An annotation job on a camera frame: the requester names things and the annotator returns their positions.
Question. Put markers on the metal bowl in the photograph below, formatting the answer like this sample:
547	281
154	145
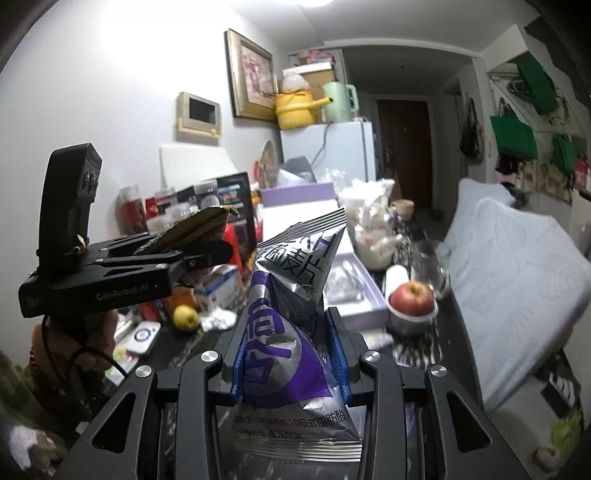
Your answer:
411	325

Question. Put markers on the wall intercom panel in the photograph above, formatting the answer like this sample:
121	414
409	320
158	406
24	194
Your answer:
198	113

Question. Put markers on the white roll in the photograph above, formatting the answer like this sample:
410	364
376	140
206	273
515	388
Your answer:
397	277

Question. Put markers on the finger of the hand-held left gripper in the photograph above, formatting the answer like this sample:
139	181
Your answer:
207	256
120	247

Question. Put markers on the grey leaf-embossed chair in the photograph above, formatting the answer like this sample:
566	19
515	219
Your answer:
480	203
517	295

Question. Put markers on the translucent plastic bag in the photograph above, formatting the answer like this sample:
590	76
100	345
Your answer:
295	83

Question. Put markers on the green electric kettle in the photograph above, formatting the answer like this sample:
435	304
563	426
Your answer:
339	104

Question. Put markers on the glass mug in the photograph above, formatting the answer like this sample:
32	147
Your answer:
429	272

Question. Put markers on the dark gold snack packet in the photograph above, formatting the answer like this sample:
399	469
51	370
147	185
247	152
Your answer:
194	226

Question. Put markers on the blue white box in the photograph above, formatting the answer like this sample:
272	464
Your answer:
221	284

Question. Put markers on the white round device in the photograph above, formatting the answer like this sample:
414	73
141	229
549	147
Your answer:
143	338

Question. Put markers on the clear plastic bag of food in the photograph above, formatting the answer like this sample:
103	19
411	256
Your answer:
364	196

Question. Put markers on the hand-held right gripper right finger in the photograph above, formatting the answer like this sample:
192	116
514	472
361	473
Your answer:
344	378

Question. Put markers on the crumpled white tissue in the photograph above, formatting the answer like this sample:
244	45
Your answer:
219	321

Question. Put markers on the cream kettle-shaped bottle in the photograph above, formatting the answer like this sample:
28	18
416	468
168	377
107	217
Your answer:
374	249

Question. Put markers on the white board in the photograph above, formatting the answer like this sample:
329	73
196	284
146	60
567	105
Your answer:
194	164

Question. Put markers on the yellow fruit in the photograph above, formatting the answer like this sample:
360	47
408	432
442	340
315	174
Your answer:
185	317

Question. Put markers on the red apple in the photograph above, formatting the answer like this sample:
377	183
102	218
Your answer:
412	299

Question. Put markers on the person's left hand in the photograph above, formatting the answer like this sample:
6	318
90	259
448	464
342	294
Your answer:
99	337

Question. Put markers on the green tote bag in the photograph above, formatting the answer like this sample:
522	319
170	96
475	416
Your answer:
564	154
538	85
512	136

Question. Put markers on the wooden bowl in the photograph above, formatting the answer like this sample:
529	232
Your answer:
403	207

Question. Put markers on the black snack pouch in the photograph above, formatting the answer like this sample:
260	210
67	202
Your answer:
238	194

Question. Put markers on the red bottle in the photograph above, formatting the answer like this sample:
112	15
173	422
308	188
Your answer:
234	251

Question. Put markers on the lavender gift box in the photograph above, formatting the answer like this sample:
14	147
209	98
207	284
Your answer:
355	272

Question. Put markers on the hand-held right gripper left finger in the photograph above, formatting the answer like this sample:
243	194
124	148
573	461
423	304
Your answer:
238	378

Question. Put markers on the framed picture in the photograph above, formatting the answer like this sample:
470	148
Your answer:
251	74

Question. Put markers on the white mini fridge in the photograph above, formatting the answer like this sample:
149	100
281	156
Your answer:
341	147

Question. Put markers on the grey paper bag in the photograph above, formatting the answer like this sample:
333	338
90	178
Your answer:
298	170

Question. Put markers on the dark door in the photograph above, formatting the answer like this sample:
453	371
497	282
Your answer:
404	152

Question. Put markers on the dark hanging bag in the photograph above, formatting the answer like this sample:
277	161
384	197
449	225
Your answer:
471	134

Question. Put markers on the yellow pot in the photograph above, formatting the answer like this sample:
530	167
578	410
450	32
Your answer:
295	110

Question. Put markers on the silver purple snack packet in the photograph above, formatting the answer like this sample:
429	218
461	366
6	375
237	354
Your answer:
286	350

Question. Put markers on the cardboard box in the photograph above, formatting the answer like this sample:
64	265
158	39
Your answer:
318	76

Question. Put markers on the group of clear plastic jars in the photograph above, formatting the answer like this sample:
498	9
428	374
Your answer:
134	210

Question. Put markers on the person's left forearm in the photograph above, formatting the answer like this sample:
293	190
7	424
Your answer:
18	392

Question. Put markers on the woven round fan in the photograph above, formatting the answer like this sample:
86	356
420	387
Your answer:
268	161

